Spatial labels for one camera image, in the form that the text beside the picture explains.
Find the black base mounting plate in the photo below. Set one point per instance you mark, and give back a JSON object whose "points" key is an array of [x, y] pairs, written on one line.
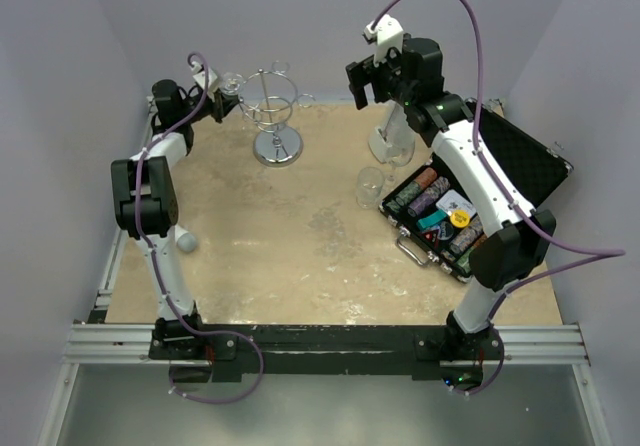
{"points": [[422, 352]]}

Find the ribbed clear glass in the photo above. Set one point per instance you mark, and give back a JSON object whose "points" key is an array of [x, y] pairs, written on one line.
{"points": [[370, 182]]}

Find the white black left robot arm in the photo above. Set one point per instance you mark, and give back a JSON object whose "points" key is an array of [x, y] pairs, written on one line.
{"points": [[146, 208]]}

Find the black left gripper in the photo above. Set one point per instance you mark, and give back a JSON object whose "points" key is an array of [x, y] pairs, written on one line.
{"points": [[222, 104]]}

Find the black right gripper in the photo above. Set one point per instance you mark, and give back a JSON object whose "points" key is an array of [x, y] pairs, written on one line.
{"points": [[361, 73]]}

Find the black poker chip case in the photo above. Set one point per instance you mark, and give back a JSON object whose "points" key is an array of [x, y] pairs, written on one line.
{"points": [[530, 166]]}

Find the white grey microphone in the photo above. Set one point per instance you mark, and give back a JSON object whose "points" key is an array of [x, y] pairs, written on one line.
{"points": [[186, 241]]}

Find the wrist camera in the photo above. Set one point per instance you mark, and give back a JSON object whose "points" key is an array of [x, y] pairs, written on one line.
{"points": [[206, 78], [387, 34]]}

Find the chrome wine glass rack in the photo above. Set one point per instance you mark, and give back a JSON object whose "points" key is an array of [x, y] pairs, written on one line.
{"points": [[268, 99]]}

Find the white metronome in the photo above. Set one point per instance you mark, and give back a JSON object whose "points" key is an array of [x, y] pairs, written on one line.
{"points": [[378, 138]]}

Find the red white chip stack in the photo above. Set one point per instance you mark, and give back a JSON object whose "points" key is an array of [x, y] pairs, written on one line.
{"points": [[425, 178]]}

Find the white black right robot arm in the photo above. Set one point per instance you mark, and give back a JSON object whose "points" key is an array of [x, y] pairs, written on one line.
{"points": [[408, 71]]}

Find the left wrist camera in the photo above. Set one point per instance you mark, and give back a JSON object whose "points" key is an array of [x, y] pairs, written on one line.
{"points": [[206, 78]]}

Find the yellow dealer button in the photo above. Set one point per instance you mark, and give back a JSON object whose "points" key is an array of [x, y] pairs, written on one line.
{"points": [[460, 219]]}

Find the white card deck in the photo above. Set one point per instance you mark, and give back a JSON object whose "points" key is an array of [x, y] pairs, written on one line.
{"points": [[452, 201]]}

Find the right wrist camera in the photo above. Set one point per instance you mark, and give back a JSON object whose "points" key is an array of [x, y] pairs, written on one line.
{"points": [[387, 34]]}

